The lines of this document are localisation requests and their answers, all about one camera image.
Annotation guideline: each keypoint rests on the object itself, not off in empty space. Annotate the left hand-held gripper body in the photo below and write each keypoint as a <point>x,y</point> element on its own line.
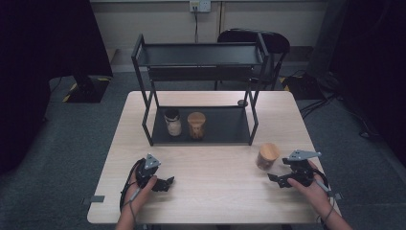
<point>146,174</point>

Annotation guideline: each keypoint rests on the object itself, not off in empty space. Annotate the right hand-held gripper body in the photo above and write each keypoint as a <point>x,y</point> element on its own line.
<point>301,171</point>

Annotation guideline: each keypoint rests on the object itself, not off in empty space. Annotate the tan-lidded jar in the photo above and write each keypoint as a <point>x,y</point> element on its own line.
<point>196,123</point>
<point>268,153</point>

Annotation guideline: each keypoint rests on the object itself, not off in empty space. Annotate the black metal shelf rack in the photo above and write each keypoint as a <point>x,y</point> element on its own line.
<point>223,127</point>

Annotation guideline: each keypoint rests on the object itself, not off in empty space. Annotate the person's left hand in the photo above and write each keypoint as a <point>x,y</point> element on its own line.
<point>140,198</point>

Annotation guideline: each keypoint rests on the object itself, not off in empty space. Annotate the person's right hand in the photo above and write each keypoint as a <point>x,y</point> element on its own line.
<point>314,195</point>

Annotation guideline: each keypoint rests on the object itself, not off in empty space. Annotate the small dark round knob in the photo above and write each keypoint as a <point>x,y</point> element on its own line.
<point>242,103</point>

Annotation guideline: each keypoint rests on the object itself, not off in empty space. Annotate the black stand base striped tape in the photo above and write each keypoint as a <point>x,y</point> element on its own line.
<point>89,91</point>

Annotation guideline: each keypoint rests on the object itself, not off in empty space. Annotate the black chair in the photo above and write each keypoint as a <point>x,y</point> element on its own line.
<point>277,41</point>

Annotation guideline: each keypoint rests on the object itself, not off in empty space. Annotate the dark curtain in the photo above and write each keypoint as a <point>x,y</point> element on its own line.
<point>376,64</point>

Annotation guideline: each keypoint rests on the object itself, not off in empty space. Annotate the black curtain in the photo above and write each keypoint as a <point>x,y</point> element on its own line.
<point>32,64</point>

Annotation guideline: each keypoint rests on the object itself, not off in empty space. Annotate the grey table edge bracket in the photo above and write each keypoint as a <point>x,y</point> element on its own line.
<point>94,199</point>
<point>336,195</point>

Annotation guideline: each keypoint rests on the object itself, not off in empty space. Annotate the black floor base plate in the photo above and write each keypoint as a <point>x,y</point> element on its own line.
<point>303,87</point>

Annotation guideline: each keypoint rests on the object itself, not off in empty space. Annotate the white wall socket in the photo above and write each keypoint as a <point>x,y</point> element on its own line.
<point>200,5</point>

